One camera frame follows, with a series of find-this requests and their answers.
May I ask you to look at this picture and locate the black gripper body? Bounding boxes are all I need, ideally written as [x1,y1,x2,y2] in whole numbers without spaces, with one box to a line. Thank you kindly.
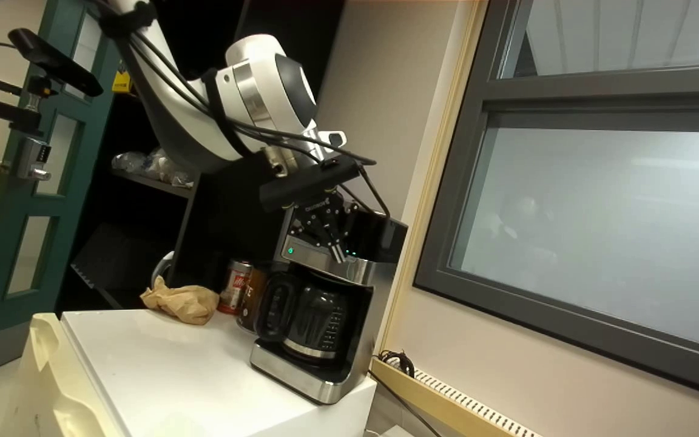
[287,188,374,248]

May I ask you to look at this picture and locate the glass coffee carafe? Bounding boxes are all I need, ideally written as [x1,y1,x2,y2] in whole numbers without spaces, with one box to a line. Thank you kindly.
[257,265,363,364]

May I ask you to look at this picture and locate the brown coffee can, black lid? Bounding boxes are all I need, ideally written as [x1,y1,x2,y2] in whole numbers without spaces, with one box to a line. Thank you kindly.
[217,257,270,324]

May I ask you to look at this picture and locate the black and steel coffee machine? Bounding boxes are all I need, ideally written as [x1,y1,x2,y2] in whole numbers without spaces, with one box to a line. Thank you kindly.
[172,160,410,409]

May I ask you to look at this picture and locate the beige baseboard heater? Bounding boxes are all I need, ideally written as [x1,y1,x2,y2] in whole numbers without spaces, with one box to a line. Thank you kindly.
[366,352,545,437]

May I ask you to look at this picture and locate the white drawer cabinet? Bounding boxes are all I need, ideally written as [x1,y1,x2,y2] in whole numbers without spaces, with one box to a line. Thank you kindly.
[19,305,382,437]

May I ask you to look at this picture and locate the black shelf unit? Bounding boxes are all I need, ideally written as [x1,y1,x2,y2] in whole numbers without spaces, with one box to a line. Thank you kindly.
[57,0,348,316]

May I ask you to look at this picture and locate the yellow label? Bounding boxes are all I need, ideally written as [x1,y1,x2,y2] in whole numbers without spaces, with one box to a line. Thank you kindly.
[109,69,134,98]

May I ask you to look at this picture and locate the green metal stand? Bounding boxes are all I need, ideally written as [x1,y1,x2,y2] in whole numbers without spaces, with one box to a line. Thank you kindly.
[0,0,125,384]

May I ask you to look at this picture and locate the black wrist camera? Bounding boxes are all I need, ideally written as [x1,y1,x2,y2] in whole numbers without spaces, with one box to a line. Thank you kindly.
[257,160,363,212]

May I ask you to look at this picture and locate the black robot arm cables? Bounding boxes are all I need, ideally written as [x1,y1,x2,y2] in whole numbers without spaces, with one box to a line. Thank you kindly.
[97,0,394,221]

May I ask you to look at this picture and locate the black cable loop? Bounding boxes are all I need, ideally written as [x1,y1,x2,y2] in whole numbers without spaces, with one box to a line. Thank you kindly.
[376,347,421,378]

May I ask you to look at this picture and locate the grey window frame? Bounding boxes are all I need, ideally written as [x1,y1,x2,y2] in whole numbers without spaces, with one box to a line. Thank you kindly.
[412,0,699,406]

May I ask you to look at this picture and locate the silver door handle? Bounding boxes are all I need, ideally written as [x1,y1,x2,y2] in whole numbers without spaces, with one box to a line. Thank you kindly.
[0,131,57,184]

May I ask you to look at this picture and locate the black camera on mount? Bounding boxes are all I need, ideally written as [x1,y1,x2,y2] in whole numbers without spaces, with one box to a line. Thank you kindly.
[0,26,108,136]

